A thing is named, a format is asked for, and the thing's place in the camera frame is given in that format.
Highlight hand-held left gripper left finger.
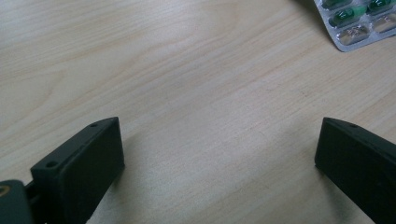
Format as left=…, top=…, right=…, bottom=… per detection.
left=30, top=117, right=126, bottom=224

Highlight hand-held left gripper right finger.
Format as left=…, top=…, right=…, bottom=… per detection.
left=314, top=117, right=396, bottom=224

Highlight silver blister pack green capsules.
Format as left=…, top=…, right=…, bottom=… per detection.
left=313, top=0, right=396, bottom=53

